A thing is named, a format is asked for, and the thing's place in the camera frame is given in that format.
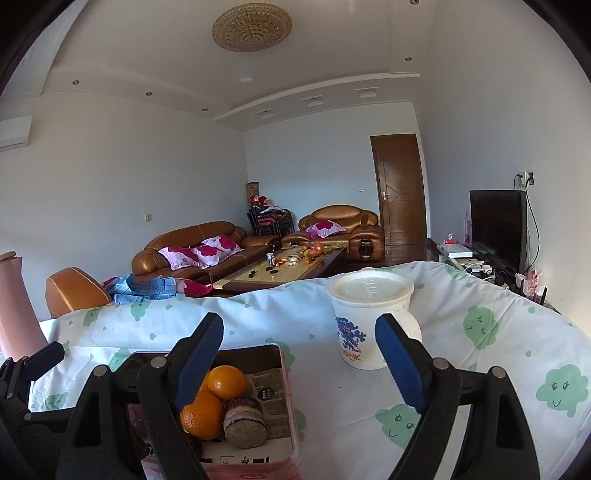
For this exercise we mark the wooden coffee table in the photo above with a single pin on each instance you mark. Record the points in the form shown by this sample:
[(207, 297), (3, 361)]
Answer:
[(289, 265)]

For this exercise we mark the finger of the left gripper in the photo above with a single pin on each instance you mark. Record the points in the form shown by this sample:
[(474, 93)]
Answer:
[(44, 357)]

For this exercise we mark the pink floral armchair pillow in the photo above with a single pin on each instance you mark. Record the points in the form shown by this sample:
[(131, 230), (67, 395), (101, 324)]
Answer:
[(323, 229)]

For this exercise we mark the white green cartoon tablecloth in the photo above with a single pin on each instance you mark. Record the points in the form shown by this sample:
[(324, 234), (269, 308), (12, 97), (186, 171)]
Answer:
[(345, 416)]

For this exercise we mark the white wall air conditioner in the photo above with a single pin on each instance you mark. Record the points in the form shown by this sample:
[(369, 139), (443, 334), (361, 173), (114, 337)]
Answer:
[(15, 132)]

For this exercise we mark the blue plaid blanket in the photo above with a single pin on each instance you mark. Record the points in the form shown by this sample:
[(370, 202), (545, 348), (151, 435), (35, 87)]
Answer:
[(128, 289)]

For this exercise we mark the pink rectangular tin box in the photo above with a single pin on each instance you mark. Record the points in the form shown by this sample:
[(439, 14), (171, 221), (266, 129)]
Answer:
[(265, 367)]

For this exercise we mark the pink floral pillow left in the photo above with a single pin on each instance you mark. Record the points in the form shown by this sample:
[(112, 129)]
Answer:
[(181, 257)]

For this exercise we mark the sugarcane chunk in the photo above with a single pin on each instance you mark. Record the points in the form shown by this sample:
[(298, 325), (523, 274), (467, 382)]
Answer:
[(243, 424)]

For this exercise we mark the white set-top box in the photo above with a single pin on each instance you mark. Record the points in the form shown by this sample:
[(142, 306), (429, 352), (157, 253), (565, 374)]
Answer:
[(455, 250)]

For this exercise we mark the white cartoon lidded mug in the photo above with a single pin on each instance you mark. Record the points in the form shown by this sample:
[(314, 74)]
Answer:
[(359, 299)]

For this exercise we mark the dark tv stand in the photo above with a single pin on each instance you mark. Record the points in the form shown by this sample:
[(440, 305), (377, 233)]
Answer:
[(484, 270)]

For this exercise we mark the pink electric kettle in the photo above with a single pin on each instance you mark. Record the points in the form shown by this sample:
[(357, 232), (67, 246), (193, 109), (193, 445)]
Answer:
[(20, 332)]

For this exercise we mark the stacked dark chairs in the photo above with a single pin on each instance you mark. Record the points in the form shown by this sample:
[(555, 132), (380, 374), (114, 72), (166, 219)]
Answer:
[(270, 221)]

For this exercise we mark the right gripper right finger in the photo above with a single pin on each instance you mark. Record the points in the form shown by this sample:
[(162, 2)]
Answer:
[(497, 442)]

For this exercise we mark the large orange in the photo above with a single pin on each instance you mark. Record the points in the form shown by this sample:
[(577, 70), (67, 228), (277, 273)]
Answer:
[(203, 417)]

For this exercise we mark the long brown leather sofa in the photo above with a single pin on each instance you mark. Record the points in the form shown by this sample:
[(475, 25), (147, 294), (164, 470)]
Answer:
[(148, 263)]

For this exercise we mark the round gold ceiling lamp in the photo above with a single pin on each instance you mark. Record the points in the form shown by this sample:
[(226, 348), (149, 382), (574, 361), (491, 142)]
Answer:
[(251, 27)]

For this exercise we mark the brown leather armchair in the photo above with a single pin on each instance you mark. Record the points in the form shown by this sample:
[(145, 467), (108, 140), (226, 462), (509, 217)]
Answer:
[(355, 229)]

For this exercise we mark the black television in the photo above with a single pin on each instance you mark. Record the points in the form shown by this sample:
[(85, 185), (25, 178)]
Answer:
[(499, 225)]

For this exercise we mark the brown wooden door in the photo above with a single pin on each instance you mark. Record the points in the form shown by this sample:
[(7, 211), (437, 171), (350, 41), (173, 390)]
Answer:
[(401, 188)]

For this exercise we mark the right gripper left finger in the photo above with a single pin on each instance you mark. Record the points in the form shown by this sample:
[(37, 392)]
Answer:
[(99, 441)]

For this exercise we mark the pink floral pillow right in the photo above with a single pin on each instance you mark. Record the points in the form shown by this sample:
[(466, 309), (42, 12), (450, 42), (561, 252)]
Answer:
[(214, 250)]

